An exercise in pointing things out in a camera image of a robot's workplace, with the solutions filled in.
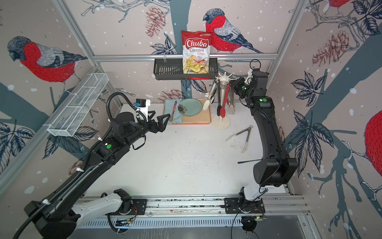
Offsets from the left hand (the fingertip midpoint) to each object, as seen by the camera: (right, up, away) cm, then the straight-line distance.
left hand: (164, 110), depth 66 cm
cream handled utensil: (+36, +2, +22) cm, 43 cm away
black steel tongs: (+28, +2, +22) cm, 36 cm away
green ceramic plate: (+10, +4, +53) cm, 54 cm away
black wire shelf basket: (-1, +28, +29) cm, 41 cm away
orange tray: (+20, -4, +44) cm, 49 cm away
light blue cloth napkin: (-8, +4, +53) cm, 54 cm away
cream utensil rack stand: (+34, -7, +42) cm, 54 cm away
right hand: (+31, +16, +9) cm, 36 cm away
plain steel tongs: (+52, -12, +38) cm, 66 cm away
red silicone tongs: (+30, +1, +21) cm, 37 cm away
